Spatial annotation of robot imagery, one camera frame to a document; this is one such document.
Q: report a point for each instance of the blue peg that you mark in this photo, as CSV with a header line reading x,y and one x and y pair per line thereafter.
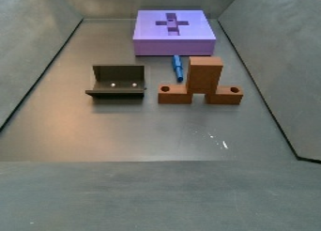
x,y
178,68

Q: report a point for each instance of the brown T-shaped block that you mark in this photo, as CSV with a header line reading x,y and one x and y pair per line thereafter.
x,y
202,80

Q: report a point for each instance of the purple board with cross slot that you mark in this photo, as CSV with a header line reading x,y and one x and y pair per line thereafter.
x,y
169,32

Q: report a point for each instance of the black angle fixture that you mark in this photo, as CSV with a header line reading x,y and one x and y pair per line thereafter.
x,y
118,80

